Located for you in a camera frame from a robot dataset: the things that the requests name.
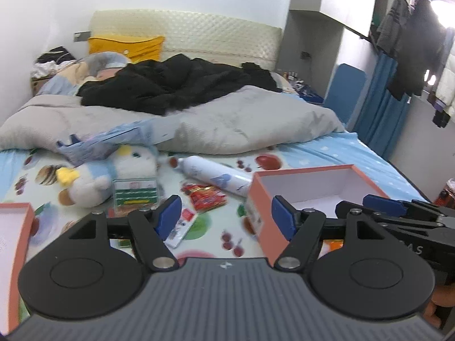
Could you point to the black hanging jacket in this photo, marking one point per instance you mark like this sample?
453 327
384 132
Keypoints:
423 49

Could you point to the orange snack packet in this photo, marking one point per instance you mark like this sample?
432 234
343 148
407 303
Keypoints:
332 247

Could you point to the yellow pillow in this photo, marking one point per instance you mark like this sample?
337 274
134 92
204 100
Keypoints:
142 48

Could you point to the red object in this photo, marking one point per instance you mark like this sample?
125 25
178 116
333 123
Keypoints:
448 191

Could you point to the white pillow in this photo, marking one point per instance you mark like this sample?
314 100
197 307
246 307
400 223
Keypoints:
282 82

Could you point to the fruit-print mat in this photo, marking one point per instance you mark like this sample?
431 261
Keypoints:
42 199

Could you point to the blue curtain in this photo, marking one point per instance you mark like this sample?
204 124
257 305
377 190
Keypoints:
380 113

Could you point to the person's right hand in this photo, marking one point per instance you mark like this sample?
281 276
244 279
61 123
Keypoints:
444 296

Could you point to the small white tube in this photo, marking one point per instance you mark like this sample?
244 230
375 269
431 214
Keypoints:
181 229

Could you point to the blue plastic bag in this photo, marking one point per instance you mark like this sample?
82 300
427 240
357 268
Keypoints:
106 138

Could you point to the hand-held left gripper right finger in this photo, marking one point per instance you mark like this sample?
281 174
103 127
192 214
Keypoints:
282 218

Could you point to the black padded jacket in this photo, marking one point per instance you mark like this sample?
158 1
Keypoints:
160 85

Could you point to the white spray bottle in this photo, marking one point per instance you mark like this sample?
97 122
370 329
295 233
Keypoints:
213 174

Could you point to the brown cardboard box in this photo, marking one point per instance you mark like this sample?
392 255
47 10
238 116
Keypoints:
41 85

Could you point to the blue and white plush toy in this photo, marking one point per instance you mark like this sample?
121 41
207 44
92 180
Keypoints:
99 184

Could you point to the grey hanging garment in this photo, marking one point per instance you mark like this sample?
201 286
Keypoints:
391 28

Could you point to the small green snack packet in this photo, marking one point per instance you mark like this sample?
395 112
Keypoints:
125 244

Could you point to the grey duvet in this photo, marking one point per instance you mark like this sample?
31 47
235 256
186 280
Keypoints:
248 120

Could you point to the cream padded headboard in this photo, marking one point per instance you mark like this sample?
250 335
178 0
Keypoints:
213 35

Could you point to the red snack packet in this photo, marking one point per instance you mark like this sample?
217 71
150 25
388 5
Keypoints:
206 197

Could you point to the pile of folded clothes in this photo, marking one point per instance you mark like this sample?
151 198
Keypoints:
53 60

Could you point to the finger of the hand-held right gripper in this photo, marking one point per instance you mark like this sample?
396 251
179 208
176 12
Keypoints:
382 201
398 218

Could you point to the grey wall plate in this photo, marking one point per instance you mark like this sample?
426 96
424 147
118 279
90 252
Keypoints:
81 36

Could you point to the pink-rimmed cardboard box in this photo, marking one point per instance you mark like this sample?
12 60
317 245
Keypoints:
320 188

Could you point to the blue and beige plush cushion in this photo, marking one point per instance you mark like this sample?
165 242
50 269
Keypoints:
71 78

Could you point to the green clear plastic box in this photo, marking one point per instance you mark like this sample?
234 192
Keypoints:
135 195

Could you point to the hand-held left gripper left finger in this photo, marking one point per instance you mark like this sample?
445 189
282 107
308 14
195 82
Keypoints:
170 216

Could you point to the pink-rimmed box lid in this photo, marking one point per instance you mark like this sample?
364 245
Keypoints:
14 241

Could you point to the black fuzzy garment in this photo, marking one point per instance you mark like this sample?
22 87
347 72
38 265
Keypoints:
259 74

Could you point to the blue star-print bed sheet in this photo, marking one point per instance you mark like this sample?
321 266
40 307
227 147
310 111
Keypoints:
355 156

